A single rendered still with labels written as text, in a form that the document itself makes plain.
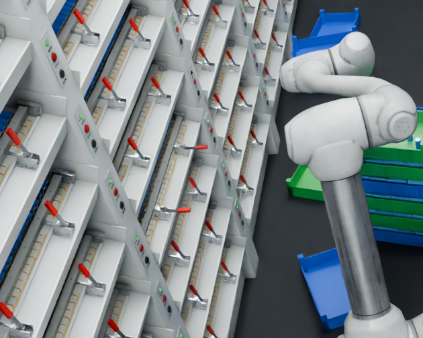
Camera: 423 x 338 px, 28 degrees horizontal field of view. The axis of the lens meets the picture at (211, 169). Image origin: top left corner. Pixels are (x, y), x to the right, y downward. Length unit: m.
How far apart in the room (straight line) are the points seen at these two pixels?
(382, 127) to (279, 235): 1.29
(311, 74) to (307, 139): 0.50
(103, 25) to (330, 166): 0.64
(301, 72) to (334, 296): 0.84
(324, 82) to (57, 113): 0.91
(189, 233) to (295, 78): 0.56
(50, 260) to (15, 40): 0.44
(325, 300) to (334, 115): 1.07
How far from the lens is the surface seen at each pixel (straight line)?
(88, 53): 1.96
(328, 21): 4.37
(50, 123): 1.77
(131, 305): 2.11
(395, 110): 2.01
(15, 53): 1.66
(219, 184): 2.78
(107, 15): 2.10
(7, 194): 1.62
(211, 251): 2.71
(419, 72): 3.88
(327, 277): 3.02
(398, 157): 2.79
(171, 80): 2.48
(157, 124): 2.32
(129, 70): 2.21
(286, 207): 3.32
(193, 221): 2.55
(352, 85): 2.33
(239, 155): 3.04
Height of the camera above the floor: 2.21
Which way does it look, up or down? 38 degrees down
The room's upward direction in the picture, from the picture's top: 19 degrees counter-clockwise
